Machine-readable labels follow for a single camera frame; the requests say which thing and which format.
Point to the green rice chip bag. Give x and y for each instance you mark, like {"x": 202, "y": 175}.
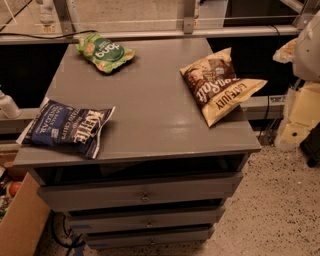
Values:
{"x": 105, "y": 54}

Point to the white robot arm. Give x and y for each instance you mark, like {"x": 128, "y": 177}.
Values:
{"x": 301, "y": 111}

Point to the brown Late July chip bag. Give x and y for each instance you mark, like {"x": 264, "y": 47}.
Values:
{"x": 215, "y": 86}

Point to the blue Kettle chip bag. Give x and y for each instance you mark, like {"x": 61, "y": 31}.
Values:
{"x": 57, "y": 124}

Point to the grey drawer cabinet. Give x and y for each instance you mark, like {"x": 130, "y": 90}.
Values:
{"x": 155, "y": 131}

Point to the top grey drawer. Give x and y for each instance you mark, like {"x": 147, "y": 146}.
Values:
{"x": 140, "y": 192}

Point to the grey drawer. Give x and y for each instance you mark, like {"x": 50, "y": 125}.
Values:
{"x": 140, "y": 192}
{"x": 185, "y": 234}
{"x": 114, "y": 222}

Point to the bottom grey drawer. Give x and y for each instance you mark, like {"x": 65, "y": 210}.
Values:
{"x": 185, "y": 234}

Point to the middle grey drawer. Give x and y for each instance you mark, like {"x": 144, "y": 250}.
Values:
{"x": 114, "y": 222}

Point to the white cylinder at left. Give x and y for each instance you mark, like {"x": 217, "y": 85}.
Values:
{"x": 8, "y": 106}

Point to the red round object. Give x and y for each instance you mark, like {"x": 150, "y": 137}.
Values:
{"x": 13, "y": 188}

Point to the cardboard box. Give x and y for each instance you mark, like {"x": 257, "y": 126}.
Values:
{"x": 24, "y": 222}

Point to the metal railing frame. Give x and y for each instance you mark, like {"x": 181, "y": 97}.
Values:
{"x": 32, "y": 21}

